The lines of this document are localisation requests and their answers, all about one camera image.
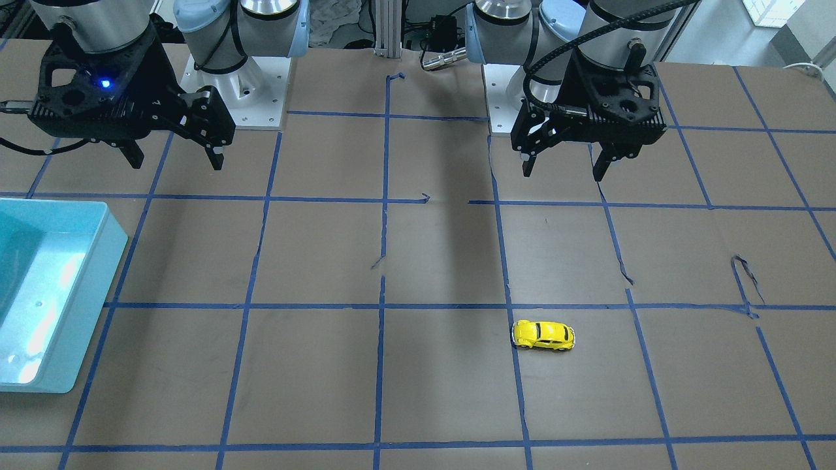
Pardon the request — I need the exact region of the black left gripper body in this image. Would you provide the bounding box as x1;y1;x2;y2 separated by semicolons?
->
511;62;667;147

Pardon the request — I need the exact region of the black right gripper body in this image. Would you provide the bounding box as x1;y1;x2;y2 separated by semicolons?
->
27;26;235;147

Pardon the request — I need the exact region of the yellow toy beetle car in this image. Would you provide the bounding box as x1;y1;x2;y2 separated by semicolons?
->
509;319;576;351

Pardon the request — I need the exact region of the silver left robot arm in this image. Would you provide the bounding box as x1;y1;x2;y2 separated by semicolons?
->
464;1;686;181

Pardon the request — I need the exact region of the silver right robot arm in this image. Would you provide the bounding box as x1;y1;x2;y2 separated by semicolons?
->
22;1;310;170

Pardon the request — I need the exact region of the light blue plastic bin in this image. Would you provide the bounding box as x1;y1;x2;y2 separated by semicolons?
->
1;198;127;394

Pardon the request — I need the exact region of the black power adapter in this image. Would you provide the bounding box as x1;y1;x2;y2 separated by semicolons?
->
415;15;459;52

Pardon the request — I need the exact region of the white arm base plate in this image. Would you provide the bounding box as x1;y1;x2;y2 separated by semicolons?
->
482;65;595;136
180;57;293;131

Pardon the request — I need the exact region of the aluminium frame post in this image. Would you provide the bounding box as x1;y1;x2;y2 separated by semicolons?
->
374;0;403;60

